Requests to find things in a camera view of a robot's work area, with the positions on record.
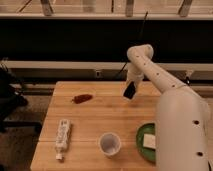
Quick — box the black office chair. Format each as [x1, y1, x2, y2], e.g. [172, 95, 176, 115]
[0, 66, 42, 133]

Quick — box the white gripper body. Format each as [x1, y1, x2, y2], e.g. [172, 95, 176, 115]
[126, 65, 144, 87]

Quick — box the green plate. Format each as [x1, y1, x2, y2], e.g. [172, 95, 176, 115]
[136, 123, 156, 163]

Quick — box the black eraser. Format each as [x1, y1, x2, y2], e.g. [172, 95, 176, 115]
[123, 82, 136, 99]

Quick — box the red chili pepper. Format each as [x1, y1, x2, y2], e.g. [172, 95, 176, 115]
[72, 94, 93, 104]

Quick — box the white sponge block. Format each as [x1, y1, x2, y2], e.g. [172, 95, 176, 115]
[143, 134, 156, 149]

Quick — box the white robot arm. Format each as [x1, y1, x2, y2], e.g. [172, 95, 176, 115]
[124, 44, 213, 171]

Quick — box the black hanging cable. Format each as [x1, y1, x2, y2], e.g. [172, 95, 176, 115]
[114, 10, 150, 80]

